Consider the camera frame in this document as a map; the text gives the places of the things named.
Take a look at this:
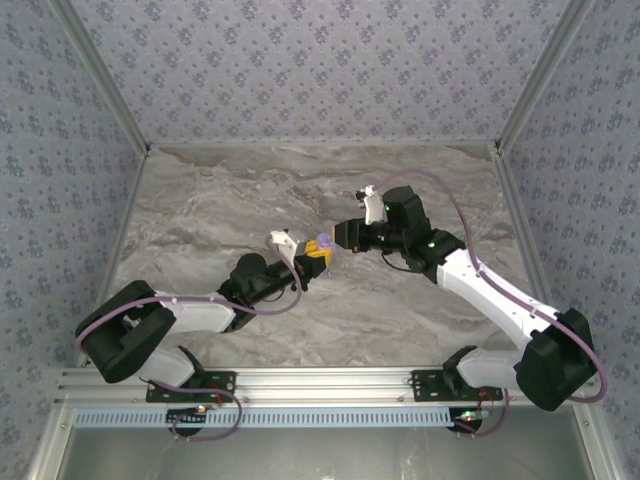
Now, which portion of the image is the purple earbuds charging case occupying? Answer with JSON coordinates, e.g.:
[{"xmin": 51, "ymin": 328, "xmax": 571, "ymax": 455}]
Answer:
[{"xmin": 317, "ymin": 233, "xmax": 336, "ymax": 279}]

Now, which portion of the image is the aluminium table edge strip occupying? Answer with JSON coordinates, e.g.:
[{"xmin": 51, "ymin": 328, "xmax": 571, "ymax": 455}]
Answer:
[
  {"xmin": 492, "ymin": 147, "xmax": 556, "ymax": 311},
  {"xmin": 94, "ymin": 147, "xmax": 151, "ymax": 301}
]

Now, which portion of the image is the black controller board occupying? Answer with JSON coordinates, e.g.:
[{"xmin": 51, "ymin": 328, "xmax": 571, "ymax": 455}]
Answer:
[
  {"xmin": 166, "ymin": 405, "xmax": 209, "ymax": 435},
  {"xmin": 447, "ymin": 407, "xmax": 489, "ymax": 435}
]

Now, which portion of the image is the grey metal shelf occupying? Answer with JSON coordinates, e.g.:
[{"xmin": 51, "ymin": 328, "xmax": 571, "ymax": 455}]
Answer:
[{"xmin": 24, "ymin": 402, "xmax": 626, "ymax": 480}]

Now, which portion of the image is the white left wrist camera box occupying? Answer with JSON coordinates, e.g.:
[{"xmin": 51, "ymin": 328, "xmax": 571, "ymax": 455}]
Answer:
[{"xmin": 268, "ymin": 228, "xmax": 303, "ymax": 264}]

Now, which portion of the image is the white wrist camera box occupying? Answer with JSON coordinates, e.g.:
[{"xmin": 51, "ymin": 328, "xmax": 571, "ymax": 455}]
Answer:
[
  {"xmin": 268, "ymin": 228, "xmax": 303, "ymax": 264},
  {"xmin": 353, "ymin": 184, "xmax": 387, "ymax": 226}
]

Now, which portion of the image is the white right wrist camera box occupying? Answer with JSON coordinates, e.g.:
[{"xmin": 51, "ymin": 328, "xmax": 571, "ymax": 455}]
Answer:
[{"xmin": 353, "ymin": 184, "xmax": 387, "ymax": 226}]

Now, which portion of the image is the long aluminium base rail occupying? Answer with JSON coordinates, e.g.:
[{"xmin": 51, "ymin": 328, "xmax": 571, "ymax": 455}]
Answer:
[{"xmin": 54, "ymin": 367, "xmax": 601, "ymax": 404}]

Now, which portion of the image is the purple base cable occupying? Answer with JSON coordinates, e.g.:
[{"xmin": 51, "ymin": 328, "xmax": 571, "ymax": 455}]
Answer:
[
  {"xmin": 452, "ymin": 388, "xmax": 511, "ymax": 439},
  {"xmin": 149, "ymin": 378, "xmax": 245, "ymax": 444}
]

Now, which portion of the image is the slotted pale blue cable tray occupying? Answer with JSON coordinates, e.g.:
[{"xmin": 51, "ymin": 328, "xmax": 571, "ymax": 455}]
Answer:
[{"xmin": 72, "ymin": 407, "xmax": 464, "ymax": 429}]

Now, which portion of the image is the aluminium frame post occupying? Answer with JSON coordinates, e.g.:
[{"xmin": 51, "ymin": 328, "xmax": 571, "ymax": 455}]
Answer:
[
  {"xmin": 493, "ymin": 0, "xmax": 599, "ymax": 154},
  {"xmin": 49, "ymin": 0, "xmax": 152, "ymax": 154}
]

